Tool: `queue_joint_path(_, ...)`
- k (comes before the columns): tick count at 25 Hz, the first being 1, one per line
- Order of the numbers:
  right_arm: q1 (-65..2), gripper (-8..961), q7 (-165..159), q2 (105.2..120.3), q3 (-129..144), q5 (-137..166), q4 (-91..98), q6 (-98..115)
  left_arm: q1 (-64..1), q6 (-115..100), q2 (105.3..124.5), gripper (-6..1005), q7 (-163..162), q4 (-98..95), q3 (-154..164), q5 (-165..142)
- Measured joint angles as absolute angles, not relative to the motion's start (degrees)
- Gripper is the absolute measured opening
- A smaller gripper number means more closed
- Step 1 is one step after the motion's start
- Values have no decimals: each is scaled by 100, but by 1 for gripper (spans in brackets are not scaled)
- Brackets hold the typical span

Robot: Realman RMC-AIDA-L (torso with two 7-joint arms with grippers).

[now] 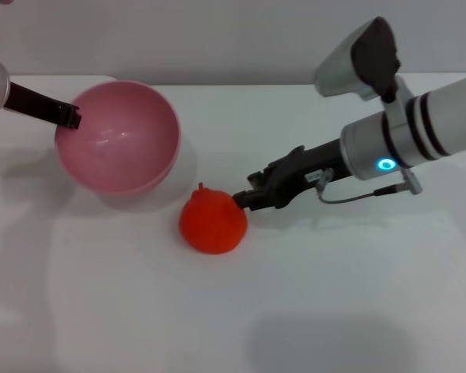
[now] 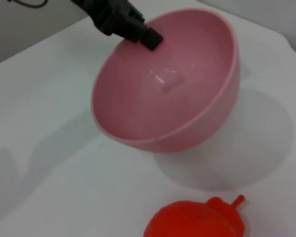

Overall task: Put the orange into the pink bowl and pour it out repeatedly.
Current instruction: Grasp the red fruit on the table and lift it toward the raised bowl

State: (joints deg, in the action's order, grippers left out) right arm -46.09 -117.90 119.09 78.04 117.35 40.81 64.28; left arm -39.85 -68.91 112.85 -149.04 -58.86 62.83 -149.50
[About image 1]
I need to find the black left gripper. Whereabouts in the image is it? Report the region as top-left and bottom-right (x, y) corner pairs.
(2, 81), (82, 131)

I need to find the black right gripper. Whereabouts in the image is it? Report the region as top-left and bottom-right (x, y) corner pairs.
(231, 138), (353, 212)

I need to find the pink plastic bowl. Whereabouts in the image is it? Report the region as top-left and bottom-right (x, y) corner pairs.
(54, 79), (181, 197)

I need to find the orange fruit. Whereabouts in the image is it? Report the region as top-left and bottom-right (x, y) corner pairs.
(178, 182), (250, 256)

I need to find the right arm gripper cable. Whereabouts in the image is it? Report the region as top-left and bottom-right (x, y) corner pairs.
(315, 167), (425, 204)

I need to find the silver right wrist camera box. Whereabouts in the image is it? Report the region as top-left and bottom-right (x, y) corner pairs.
(313, 16), (404, 103)

